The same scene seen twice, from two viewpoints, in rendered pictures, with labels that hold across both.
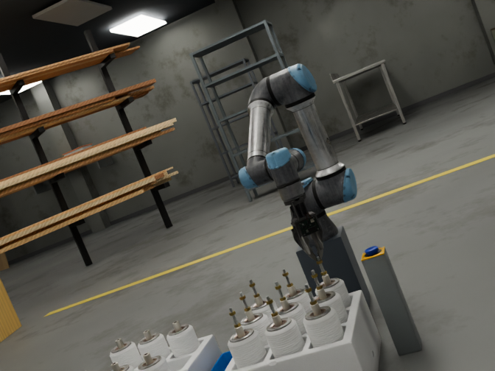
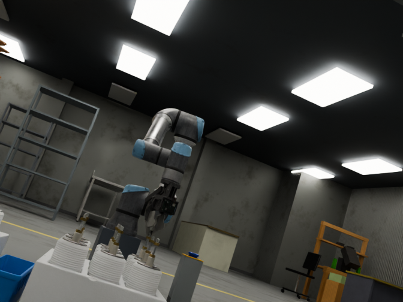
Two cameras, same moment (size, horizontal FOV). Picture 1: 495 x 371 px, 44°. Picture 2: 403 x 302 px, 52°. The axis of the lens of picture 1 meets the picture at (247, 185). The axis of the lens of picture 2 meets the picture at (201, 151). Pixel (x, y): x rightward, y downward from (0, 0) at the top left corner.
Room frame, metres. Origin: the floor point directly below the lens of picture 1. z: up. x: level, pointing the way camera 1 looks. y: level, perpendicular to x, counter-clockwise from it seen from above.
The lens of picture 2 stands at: (0.44, 0.54, 0.37)
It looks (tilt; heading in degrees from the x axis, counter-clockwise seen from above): 12 degrees up; 332
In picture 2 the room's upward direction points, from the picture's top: 19 degrees clockwise
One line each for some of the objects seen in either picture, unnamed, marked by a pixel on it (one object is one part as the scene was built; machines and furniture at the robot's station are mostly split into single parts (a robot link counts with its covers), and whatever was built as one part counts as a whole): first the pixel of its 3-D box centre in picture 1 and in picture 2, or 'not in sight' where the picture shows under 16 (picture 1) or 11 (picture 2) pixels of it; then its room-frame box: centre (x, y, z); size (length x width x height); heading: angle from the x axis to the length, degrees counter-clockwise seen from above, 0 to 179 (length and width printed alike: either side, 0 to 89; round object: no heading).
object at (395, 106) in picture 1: (369, 96); (100, 201); (9.76, -2.35, 0.54); 2.09 x 0.79 x 1.08; 166
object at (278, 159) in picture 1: (282, 167); (179, 157); (1.85, -0.12, 0.65); 0.09 x 0.08 x 0.11; 156
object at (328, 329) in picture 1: (329, 343); (138, 295); (1.63, -0.05, 0.16); 0.10 x 0.10 x 0.18
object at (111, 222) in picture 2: (314, 226); (124, 222); (2.31, -0.18, 0.35); 0.15 x 0.15 x 0.10
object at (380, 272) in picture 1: (392, 301); (178, 300); (1.77, -0.27, 0.16); 0.07 x 0.07 x 0.31; 72
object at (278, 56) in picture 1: (260, 112); (47, 153); (7.04, -0.46, 0.91); 0.95 x 0.40 x 1.82; 76
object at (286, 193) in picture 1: (292, 191); (172, 177); (1.85, -0.12, 0.57); 0.08 x 0.08 x 0.05
